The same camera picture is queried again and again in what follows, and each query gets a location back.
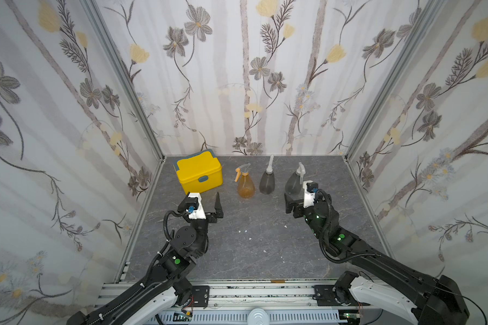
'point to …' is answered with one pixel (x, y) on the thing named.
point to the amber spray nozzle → (242, 169)
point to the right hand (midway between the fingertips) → (299, 192)
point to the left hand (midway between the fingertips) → (205, 194)
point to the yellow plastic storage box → (198, 171)
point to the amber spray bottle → (246, 187)
